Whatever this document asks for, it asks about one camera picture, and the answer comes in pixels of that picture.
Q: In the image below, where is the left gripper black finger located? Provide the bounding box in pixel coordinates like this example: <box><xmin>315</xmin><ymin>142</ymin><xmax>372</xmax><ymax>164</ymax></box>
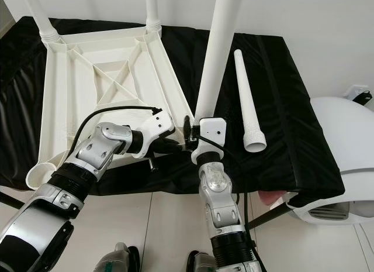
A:
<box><xmin>160</xmin><ymin>137</ymin><xmax>185</xmax><ymax>155</ymax></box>

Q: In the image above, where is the white plastic children table top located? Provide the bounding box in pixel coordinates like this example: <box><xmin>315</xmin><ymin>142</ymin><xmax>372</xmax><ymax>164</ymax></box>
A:
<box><xmin>26</xmin><ymin>25</ymin><xmax>197</xmax><ymax>188</ymax></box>

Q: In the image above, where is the black table cover cloth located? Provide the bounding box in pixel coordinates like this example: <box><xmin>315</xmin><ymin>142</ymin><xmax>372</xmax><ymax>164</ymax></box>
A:
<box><xmin>0</xmin><ymin>15</ymin><xmax>346</xmax><ymax>209</ymax></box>

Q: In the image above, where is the grey robot left foot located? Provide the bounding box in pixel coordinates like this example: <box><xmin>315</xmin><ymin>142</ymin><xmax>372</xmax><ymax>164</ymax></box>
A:
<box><xmin>93</xmin><ymin>242</ymin><xmax>141</xmax><ymax>272</ymax></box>

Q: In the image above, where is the white domed appliance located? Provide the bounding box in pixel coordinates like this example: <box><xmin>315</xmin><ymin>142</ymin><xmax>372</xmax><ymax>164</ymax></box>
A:
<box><xmin>286</xmin><ymin>96</ymin><xmax>374</xmax><ymax>226</ymax></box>

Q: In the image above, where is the black power plug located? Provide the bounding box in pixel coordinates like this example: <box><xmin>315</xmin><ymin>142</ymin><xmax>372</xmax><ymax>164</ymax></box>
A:
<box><xmin>353</xmin><ymin>91</ymin><xmax>373</xmax><ymax>106</ymax></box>

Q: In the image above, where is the white wall socket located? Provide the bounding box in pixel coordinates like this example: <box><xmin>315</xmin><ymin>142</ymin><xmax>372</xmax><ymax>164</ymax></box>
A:
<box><xmin>347</xmin><ymin>84</ymin><xmax>365</xmax><ymax>98</ymax></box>

